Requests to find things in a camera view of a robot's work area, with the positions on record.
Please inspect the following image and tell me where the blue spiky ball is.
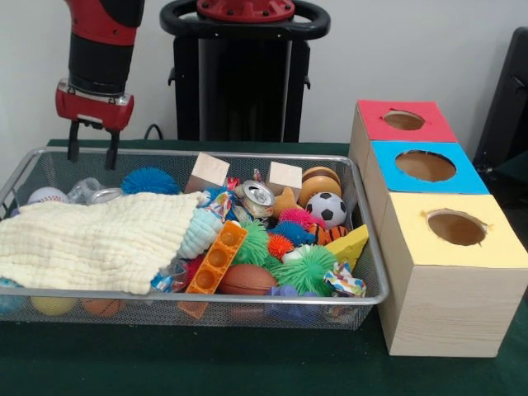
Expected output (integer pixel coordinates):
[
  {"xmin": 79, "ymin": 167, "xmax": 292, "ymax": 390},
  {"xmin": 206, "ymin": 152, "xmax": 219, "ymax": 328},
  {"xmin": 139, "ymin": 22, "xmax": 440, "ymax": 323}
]
[{"xmin": 120, "ymin": 167, "xmax": 182, "ymax": 195}]

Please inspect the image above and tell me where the dark green tablecloth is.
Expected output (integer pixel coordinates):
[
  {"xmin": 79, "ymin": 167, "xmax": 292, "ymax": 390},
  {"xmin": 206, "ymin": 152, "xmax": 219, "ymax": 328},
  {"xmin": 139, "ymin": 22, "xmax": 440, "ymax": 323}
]
[{"xmin": 0, "ymin": 139, "xmax": 528, "ymax": 396}]

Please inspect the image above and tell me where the crushed silver can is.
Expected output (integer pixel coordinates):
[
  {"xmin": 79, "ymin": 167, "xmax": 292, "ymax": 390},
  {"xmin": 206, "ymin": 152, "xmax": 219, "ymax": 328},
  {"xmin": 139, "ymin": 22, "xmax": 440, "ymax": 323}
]
[{"xmin": 239, "ymin": 180, "xmax": 278, "ymax": 219}]

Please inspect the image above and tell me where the cream waffle cloth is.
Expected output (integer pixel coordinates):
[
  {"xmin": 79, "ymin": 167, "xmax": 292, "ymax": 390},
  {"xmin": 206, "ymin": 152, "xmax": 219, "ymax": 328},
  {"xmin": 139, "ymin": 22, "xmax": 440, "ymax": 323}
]
[{"xmin": 0, "ymin": 191, "xmax": 212, "ymax": 296}]

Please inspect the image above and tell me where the green spiky ball with eyes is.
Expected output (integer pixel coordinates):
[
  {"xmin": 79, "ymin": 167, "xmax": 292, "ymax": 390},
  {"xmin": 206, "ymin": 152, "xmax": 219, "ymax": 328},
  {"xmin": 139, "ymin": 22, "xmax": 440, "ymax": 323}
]
[{"xmin": 271, "ymin": 245, "xmax": 340, "ymax": 297}]

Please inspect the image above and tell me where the black monitor on stand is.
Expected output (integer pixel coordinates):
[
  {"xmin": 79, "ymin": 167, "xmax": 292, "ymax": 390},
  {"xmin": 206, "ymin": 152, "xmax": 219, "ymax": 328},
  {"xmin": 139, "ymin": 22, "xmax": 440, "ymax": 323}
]
[{"xmin": 473, "ymin": 26, "xmax": 528, "ymax": 174}]

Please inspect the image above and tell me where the clear plastic bottle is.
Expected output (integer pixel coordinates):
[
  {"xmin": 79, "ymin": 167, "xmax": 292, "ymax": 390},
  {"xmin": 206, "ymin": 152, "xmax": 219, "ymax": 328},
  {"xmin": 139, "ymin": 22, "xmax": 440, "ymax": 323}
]
[{"xmin": 67, "ymin": 177, "xmax": 103, "ymax": 205}]

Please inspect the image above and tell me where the small wooden block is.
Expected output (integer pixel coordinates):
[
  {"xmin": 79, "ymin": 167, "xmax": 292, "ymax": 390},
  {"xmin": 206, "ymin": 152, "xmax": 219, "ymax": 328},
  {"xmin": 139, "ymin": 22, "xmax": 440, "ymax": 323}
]
[{"xmin": 266, "ymin": 161, "xmax": 304, "ymax": 199}]

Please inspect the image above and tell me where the white baseball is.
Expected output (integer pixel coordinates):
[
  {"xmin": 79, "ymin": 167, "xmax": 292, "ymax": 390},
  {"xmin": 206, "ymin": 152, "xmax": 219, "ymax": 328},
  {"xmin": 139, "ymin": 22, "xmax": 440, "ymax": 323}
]
[{"xmin": 26, "ymin": 186, "xmax": 69, "ymax": 206}]

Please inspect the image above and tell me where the silver mesh bin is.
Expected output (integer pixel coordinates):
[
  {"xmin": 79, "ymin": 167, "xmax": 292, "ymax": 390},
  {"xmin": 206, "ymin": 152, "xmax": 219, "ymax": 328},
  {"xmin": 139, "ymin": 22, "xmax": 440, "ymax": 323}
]
[{"xmin": 0, "ymin": 147, "xmax": 391, "ymax": 331}]

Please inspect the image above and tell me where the large wooden block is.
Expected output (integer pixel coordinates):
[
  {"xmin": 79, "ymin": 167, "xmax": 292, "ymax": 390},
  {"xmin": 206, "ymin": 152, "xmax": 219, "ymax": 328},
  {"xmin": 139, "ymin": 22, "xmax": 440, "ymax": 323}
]
[{"xmin": 184, "ymin": 152, "xmax": 231, "ymax": 196}]

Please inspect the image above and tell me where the small soccer ball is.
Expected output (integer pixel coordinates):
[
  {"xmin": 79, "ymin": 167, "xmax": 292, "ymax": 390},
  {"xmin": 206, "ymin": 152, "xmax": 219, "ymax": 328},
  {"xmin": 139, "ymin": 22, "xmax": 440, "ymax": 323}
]
[{"xmin": 305, "ymin": 191, "xmax": 348, "ymax": 229}]

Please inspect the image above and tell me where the orange plastic block with holes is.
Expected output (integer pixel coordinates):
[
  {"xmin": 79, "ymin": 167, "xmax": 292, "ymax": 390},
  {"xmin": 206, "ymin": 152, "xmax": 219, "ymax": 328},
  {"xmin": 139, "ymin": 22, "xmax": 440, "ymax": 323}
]
[{"xmin": 185, "ymin": 220, "xmax": 249, "ymax": 295}]

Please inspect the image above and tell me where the wooden box with three holes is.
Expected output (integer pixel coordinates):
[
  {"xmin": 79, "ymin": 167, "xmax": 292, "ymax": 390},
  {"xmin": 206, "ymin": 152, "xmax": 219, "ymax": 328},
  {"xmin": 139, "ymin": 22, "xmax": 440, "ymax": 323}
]
[{"xmin": 348, "ymin": 98, "xmax": 528, "ymax": 358}]

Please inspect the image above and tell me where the toy hamburger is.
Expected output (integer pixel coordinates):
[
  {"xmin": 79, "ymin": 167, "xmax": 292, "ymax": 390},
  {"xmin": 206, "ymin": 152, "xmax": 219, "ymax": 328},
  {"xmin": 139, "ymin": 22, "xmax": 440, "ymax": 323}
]
[{"xmin": 297, "ymin": 166, "xmax": 343, "ymax": 209}]

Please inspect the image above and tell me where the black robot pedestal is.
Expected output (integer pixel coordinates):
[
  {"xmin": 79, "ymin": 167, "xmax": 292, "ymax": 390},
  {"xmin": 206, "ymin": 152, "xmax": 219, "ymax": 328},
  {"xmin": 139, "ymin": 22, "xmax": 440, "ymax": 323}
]
[{"xmin": 159, "ymin": 0, "xmax": 331, "ymax": 144}]

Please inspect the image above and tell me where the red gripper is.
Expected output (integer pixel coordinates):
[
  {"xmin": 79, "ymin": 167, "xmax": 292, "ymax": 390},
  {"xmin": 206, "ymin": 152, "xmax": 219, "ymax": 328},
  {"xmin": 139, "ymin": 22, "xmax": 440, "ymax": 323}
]
[{"xmin": 54, "ymin": 78, "xmax": 135, "ymax": 171}]

